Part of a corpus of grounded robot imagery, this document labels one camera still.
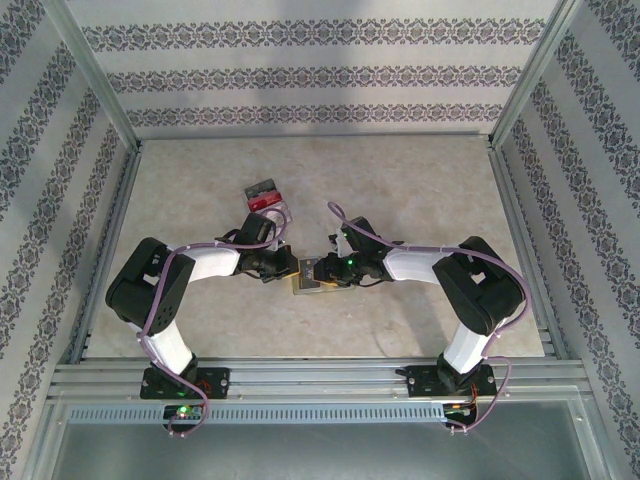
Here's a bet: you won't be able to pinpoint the olive card holder clear sleeves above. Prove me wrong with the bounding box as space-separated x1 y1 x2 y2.
289 254 359 298

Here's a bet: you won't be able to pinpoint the grey metal sheet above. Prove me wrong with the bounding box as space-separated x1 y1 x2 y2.
47 419 609 480

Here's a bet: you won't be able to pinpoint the left circuit board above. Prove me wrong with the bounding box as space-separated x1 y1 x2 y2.
163 403 205 422

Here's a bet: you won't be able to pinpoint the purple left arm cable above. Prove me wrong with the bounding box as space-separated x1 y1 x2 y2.
138 207 294 439

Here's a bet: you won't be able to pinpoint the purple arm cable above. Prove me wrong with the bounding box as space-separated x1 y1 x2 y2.
327 200 530 437
138 207 294 439

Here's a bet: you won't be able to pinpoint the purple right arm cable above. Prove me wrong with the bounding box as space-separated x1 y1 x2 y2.
327 200 530 437

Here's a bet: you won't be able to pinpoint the aluminium mounting rail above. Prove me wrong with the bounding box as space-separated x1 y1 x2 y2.
47 355 589 401

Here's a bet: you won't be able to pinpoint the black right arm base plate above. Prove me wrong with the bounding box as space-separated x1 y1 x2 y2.
407 364 498 400

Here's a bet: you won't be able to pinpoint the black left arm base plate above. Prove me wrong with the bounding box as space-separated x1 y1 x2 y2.
140 366 233 401

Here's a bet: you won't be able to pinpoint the aluminium side rail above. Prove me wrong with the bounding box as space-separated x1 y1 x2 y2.
485 139 571 364
67 139 146 364

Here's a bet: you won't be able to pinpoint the grey slotted cable duct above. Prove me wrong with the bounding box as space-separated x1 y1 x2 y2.
67 402 449 425

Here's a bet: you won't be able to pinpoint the aluminium frame bar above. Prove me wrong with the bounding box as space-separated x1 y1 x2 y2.
134 130 496 144

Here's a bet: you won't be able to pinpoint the aluminium frame post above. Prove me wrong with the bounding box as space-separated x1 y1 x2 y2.
43 0 144 151
487 0 594 151

